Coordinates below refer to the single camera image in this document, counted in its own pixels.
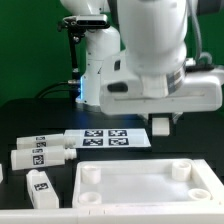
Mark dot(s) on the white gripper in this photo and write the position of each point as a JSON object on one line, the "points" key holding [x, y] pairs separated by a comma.
{"points": [[189, 89]]}

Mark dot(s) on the white desk tabletop tray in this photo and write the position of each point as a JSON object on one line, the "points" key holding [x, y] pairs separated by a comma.
{"points": [[146, 182]]}

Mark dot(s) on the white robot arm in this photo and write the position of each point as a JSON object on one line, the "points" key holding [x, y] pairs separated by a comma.
{"points": [[136, 58]]}

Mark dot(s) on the white marker sheet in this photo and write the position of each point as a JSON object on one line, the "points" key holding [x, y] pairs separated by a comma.
{"points": [[107, 138]]}

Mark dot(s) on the white L-shaped fence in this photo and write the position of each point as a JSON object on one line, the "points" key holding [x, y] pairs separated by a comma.
{"points": [[199, 213]]}

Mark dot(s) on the white piece at left edge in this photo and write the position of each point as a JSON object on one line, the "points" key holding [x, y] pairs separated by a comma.
{"points": [[1, 173]]}

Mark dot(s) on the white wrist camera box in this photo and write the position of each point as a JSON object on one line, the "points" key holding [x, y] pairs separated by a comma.
{"points": [[117, 80]]}

